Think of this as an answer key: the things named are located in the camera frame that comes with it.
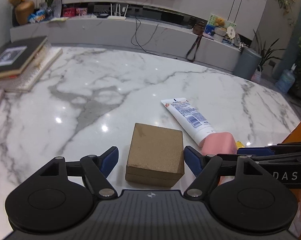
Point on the white woven pot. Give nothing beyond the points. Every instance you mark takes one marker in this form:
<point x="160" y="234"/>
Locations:
<point x="220" y="34"/>

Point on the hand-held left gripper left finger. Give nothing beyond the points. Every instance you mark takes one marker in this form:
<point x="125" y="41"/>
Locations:
<point x="110" y="160"/>

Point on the decorative plate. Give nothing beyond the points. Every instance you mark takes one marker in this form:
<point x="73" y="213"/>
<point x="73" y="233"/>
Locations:
<point x="237" y="40"/>

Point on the pink woven basket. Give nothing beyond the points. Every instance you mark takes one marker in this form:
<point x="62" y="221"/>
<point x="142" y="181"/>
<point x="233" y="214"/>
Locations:
<point x="256" y="76"/>

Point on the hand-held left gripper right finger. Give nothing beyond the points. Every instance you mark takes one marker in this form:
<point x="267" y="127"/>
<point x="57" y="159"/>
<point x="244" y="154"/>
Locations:
<point x="191" y="160"/>

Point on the marble TV cabinet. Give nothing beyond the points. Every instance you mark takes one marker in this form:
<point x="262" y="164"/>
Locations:
<point x="102" y="33"/>

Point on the round white fan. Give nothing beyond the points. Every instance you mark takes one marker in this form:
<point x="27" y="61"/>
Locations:
<point x="231" y="32"/>

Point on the blue snack packet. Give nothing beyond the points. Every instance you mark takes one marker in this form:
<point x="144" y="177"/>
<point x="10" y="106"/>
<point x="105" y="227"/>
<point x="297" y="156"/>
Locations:
<point x="36" y="17"/>

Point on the orange cardboard box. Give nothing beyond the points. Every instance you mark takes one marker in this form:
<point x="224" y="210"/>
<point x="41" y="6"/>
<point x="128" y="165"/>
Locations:
<point x="300" y="132"/>

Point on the white router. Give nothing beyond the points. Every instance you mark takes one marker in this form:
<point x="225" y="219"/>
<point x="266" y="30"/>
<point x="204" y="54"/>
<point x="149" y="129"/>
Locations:
<point x="116" y="17"/>

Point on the white squeeze tube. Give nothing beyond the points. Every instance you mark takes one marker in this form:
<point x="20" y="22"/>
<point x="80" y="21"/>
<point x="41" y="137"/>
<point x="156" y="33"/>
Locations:
<point x="190" y="117"/>

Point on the yellow teddy bear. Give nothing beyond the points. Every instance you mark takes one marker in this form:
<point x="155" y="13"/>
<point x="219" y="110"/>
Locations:
<point x="220" y="22"/>

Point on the yellow tape measure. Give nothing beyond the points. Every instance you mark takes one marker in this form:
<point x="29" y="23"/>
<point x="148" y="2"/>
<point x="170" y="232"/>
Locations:
<point x="240" y="144"/>

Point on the hanging ivy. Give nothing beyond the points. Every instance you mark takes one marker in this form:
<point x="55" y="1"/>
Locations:
<point x="284" y="3"/>

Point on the gold vase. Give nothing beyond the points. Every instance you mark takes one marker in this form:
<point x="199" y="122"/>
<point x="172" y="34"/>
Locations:
<point x="24" y="13"/>

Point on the black set-top box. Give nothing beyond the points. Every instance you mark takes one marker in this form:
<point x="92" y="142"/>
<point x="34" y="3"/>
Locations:
<point x="102" y="16"/>

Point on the black book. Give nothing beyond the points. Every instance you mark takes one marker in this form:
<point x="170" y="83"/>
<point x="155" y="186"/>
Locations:
<point x="15" y="55"/>

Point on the green paper sheet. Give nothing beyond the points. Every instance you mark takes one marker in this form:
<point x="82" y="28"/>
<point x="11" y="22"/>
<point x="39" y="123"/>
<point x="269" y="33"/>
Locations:
<point x="57" y="19"/>

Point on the brown cardboard box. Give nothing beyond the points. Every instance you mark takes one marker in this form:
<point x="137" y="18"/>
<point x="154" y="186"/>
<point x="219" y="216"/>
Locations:
<point x="155" y="152"/>

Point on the long-leaf potted plant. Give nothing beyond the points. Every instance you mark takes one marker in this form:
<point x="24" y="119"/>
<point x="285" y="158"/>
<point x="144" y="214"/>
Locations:
<point x="265" y="55"/>

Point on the large white book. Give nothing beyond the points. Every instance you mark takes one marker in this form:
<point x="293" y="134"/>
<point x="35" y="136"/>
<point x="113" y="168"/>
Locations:
<point x="40" y="77"/>

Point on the red box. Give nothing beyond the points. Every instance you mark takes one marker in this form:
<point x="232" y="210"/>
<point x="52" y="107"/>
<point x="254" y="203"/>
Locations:
<point x="69" y="12"/>

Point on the pink box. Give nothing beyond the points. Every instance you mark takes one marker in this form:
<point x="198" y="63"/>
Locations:
<point x="81" y="11"/>

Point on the grey trash bin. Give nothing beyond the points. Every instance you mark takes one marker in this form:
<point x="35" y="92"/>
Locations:
<point x="246" y="63"/>

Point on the pink pump bottle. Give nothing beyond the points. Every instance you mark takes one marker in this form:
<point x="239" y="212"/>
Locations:
<point x="220" y="142"/>

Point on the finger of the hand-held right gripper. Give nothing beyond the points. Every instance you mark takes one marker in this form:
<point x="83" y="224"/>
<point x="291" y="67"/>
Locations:
<point x="255" y="150"/>
<point x="278" y="160"/>

